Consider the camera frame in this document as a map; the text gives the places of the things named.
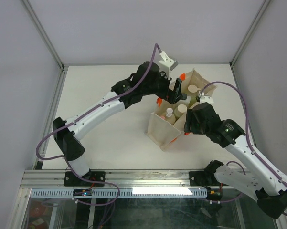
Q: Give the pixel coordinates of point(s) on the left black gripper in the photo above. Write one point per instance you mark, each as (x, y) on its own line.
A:
(174, 96)

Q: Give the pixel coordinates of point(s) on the small electronics board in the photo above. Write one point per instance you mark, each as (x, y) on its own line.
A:
(82, 192)

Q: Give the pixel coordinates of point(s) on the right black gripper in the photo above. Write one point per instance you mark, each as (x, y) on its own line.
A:
(189, 124)

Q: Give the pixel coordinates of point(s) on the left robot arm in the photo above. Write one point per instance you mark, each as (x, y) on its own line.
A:
(149, 79)

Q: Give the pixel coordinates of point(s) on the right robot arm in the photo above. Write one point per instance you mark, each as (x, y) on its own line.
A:
(265, 184)

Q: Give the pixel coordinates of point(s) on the aluminium mounting rail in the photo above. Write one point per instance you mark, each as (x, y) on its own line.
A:
(53, 178)

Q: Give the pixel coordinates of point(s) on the yellow bottle beige round cap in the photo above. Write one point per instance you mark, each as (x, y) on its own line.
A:
(180, 110)

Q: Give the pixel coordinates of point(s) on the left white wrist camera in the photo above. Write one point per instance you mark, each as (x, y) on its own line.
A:
(166, 64)

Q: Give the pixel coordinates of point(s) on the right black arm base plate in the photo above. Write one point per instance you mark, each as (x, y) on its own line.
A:
(201, 178)

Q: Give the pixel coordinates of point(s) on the green bottle beige cap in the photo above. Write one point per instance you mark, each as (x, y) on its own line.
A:
(192, 92)

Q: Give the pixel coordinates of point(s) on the cream pump lotion bottle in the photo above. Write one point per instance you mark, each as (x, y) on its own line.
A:
(169, 116)

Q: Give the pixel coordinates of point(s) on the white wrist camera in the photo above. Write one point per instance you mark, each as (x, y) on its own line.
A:
(202, 98)
(166, 64)

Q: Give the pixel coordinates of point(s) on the grey slotted cable duct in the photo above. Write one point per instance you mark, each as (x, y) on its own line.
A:
(136, 192)

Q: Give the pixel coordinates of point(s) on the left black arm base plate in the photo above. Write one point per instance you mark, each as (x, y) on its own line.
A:
(71, 180)

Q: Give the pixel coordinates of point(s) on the black connector box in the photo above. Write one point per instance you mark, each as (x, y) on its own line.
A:
(214, 195)

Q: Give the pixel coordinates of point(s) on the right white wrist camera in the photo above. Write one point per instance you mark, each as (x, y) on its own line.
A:
(202, 98)

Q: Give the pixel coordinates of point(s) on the beige canvas bag orange handles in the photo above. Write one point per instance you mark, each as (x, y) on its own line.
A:
(161, 132)

